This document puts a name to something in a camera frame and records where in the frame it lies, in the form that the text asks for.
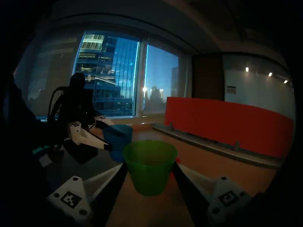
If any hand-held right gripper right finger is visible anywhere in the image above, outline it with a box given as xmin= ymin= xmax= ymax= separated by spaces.
xmin=172 ymin=162 xmax=255 ymax=227

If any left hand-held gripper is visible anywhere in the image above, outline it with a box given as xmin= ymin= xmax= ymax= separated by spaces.
xmin=51 ymin=73 xmax=115 ymax=151

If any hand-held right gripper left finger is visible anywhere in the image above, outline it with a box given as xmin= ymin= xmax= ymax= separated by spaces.
xmin=46 ymin=162 xmax=129 ymax=227

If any blue plastic cup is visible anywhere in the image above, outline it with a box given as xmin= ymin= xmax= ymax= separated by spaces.
xmin=103 ymin=124 xmax=133 ymax=163

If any green plastic cup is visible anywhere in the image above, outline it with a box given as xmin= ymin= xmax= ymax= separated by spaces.
xmin=122 ymin=140 xmax=178 ymax=197

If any red desk screen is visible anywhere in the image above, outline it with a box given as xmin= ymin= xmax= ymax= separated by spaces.
xmin=153 ymin=96 xmax=295 ymax=169

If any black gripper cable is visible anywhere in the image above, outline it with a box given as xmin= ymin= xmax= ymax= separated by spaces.
xmin=48 ymin=86 xmax=70 ymax=124

